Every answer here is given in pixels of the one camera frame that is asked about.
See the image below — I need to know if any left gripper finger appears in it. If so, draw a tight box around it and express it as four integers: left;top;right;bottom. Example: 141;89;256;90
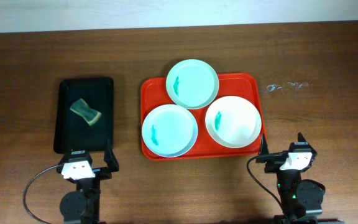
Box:
61;149;73;162
104;139;119;172

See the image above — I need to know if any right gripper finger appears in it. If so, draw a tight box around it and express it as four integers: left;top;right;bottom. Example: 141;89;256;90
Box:
297;132;308;144
259;133;269;156

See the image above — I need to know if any white plate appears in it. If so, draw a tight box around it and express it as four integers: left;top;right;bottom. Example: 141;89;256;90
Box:
204;96;262;149

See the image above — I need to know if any green yellow sponge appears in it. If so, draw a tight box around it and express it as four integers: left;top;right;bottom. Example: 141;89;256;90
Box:
70;98;102;126

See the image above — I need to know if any light blue plate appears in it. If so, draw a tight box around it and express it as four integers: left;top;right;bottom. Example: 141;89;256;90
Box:
141;104;198;158

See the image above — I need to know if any mint green plate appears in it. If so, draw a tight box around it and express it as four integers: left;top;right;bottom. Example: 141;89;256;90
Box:
165;59;219;110

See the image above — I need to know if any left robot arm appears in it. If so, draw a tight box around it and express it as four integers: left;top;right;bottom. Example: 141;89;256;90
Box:
57;141;119;224

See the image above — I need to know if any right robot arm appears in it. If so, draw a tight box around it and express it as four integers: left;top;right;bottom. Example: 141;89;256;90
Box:
256;133;326;223

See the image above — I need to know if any black plastic tray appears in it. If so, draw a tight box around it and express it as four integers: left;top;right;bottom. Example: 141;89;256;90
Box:
53;77;114;154

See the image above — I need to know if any red plastic tray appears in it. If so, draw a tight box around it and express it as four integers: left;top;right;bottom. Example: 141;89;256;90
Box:
140;72;262;160

